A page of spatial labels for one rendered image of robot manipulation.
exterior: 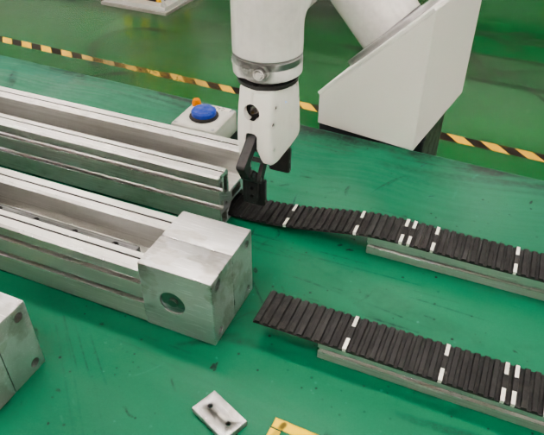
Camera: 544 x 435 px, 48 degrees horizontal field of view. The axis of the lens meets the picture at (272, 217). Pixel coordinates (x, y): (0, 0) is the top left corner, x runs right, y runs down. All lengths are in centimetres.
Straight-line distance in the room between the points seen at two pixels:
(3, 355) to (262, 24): 43
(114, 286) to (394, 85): 54
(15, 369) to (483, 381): 47
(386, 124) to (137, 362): 57
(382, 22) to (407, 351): 60
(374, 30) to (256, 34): 42
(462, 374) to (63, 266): 46
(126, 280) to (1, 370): 15
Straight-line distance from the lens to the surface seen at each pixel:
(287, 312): 69
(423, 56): 97
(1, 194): 88
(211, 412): 64
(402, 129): 103
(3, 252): 83
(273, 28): 69
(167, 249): 68
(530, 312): 79
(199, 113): 98
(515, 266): 79
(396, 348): 66
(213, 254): 66
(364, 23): 109
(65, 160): 95
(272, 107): 72
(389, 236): 79
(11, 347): 67
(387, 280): 78
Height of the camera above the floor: 131
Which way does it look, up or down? 38 degrees down
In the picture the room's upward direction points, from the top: straight up
